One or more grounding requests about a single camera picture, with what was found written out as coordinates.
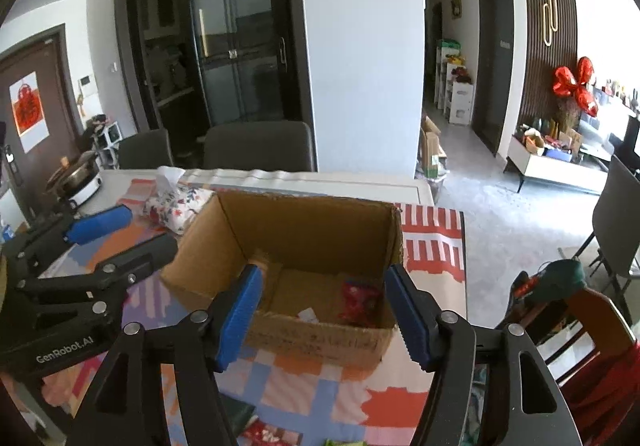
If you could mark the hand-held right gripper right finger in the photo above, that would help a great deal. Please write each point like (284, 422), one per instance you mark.
(407, 321)

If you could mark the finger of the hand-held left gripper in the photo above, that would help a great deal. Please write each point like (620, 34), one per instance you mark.
(142, 256)
(97, 226)

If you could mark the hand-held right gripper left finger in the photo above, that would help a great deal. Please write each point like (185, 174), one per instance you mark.
(240, 321)

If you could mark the cardboard box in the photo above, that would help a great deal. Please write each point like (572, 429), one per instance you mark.
(310, 236)

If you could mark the white electric cooking pot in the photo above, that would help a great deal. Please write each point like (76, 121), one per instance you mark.
(75, 181)

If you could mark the floral tissue pack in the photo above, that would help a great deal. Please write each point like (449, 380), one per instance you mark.
(176, 206)

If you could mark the white paper slip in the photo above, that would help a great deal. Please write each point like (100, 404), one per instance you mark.
(310, 314)

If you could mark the grey upholstered dining chair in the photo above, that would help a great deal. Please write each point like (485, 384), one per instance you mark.
(257, 145)
(145, 149)

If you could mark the colourful patterned tablecloth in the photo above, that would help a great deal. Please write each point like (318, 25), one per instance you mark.
(305, 393)

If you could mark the red printed snack packet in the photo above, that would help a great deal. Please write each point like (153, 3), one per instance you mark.
(267, 435)

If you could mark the red and white door poster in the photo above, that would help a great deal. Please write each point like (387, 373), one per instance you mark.
(27, 109)

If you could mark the brown entrance door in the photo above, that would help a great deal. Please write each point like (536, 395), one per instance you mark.
(37, 100)

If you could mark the green and red bag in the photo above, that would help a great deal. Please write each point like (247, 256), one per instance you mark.
(550, 278)

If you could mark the cardboard boxes on floor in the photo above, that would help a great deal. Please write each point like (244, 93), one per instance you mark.
(432, 150)

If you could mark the wooden chair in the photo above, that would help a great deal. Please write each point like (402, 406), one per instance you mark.
(580, 326)

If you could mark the white low cabinet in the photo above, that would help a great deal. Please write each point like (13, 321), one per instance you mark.
(552, 166)

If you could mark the dark grey dining chair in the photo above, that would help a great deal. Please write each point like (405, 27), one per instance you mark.
(617, 236)

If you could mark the dark glass sliding door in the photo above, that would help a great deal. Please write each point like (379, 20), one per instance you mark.
(225, 35)

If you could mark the white storage shelf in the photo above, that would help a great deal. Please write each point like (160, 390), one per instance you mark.
(452, 85)

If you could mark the dark interior door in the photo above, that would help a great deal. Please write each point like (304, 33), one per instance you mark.
(492, 60)

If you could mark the red foil balloons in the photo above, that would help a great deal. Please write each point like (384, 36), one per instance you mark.
(575, 84)

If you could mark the small wall picture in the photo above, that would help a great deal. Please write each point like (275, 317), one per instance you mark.
(456, 8)

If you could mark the gold wall ornament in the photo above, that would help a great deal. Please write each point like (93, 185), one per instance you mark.
(550, 18)

